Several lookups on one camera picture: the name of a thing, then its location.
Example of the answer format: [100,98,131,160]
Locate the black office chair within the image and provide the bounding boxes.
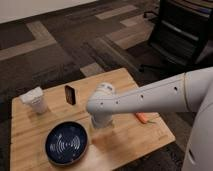
[138,0,213,73]

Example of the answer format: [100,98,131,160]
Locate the dark blue ceramic bowl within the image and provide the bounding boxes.
[45,121,89,166]

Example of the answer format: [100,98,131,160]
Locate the white paper cup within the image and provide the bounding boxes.
[19,87,47,114]

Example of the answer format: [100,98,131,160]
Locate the orange carrot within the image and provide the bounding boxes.
[135,113,153,124]

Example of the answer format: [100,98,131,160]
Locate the dark brown phone-like block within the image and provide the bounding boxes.
[65,85,76,105]

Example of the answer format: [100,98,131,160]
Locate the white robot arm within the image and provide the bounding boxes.
[86,67,213,171]

